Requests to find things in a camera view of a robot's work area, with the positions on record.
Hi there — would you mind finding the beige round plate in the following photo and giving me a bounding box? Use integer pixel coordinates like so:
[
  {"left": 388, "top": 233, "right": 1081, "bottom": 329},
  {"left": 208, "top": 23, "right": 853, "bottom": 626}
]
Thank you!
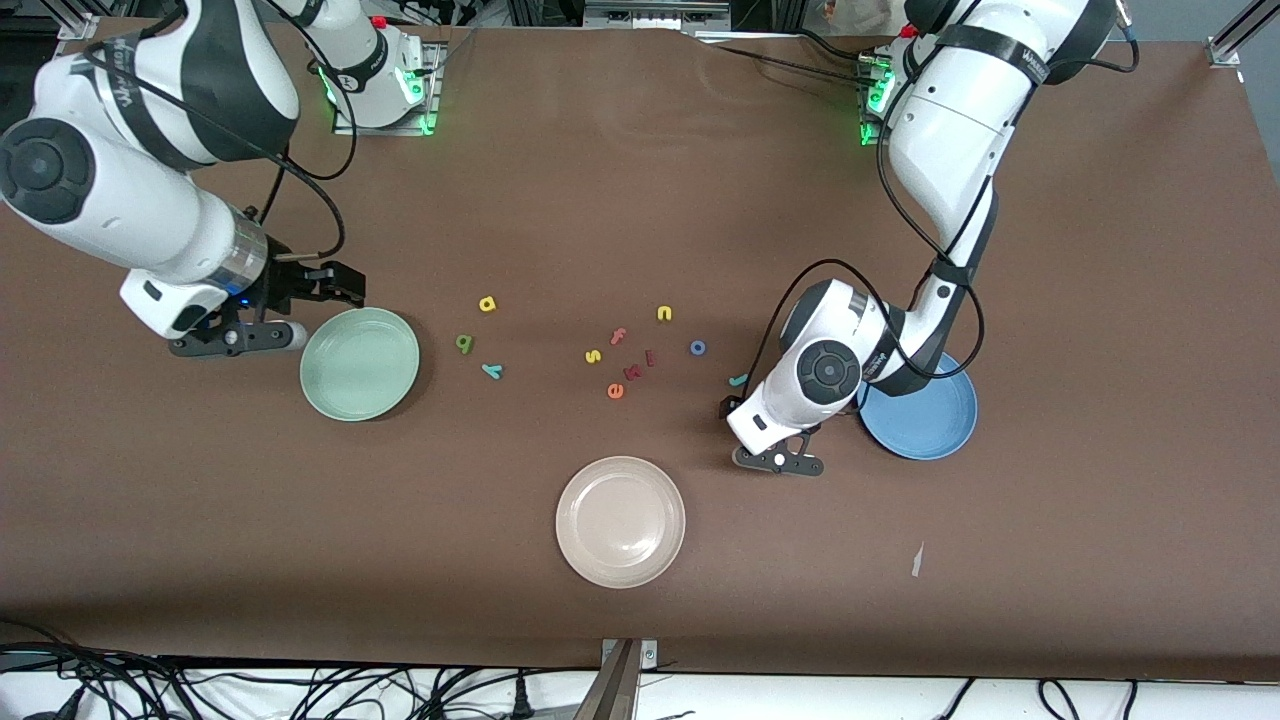
[{"left": 555, "top": 456, "right": 687, "bottom": 590}]

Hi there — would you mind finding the metal table edge bracket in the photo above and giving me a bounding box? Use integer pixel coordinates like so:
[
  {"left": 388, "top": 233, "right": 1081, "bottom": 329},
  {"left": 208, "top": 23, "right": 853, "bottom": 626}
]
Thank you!
[{"left": 575, "top": 638, "right": 659, "bottom": 720}]

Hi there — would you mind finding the brown table cover mat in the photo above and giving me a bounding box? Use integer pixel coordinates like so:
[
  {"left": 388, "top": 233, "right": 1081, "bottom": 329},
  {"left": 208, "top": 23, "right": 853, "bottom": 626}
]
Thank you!
[{"left": 0, "top": 18, "right": 1280, "bottom": 683}]

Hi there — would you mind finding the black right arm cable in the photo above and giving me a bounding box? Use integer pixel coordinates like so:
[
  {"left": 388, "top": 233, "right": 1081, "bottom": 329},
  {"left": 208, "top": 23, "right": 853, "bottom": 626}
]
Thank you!
[{"left": 85, "top": 30, "right": 359, "bottom": 263}]

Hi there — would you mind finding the black cable on table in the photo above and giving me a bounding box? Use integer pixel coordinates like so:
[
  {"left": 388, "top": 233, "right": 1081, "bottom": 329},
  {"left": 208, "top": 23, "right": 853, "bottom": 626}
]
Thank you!
[{"left": 700, "top": 28, "right": 886, "bottom": 89}]

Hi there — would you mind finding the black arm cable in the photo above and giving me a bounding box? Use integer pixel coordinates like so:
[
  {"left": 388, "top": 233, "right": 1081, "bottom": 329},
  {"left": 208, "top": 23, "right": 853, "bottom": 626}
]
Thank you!
[
  {"left": 85, "top": 30, "right": 359, "bottom": 263},
  {"left": 750, "top": 25, "right": 1141, "bottom": 386}
]

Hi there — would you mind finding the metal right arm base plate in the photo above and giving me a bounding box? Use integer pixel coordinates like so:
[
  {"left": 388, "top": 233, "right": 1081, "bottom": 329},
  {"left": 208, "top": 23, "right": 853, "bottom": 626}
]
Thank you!
[{"left": 333, "top": 40, "right": 442, "bottom": 137}]

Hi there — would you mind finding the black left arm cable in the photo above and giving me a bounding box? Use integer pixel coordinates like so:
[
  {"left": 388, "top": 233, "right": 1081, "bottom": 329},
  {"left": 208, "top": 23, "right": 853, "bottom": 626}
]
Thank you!
[{"left": 750, "top": 25, "right": 1141, "bottom": 386}]

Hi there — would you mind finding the light green round plate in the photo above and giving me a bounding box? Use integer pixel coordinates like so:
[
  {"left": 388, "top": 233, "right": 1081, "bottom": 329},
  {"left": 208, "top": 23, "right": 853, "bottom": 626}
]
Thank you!
[{"left": 299, "top": 306, "right": 422, "bottom": 423}]

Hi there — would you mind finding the aluminium frame profile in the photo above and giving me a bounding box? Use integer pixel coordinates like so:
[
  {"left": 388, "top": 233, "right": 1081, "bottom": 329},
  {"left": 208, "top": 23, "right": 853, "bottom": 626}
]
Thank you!
[
  {"left": 55, "top": 0, "right": 101, "bottom": 41},
  {"left": 1205, "top": 0, "right": 1280, "bottom": 69}
]

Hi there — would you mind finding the metal box behind table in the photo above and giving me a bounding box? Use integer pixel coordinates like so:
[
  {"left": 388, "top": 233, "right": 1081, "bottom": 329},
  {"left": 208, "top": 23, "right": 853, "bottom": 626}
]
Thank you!
[{"left": 583, "top": 0, "right": 733, "bottom": 31}]

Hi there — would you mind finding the blue round plate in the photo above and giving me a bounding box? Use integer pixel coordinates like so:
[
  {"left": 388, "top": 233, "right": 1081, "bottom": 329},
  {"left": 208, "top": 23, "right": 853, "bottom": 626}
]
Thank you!
[{"left": 858, "top": 350, "right": 979, "bottom": 462}]

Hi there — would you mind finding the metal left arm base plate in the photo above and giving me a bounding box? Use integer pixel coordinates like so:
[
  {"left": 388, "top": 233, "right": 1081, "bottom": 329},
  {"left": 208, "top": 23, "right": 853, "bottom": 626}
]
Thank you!
[{"left": 856, "top": 50, "right": 901, "bottom": 149}]

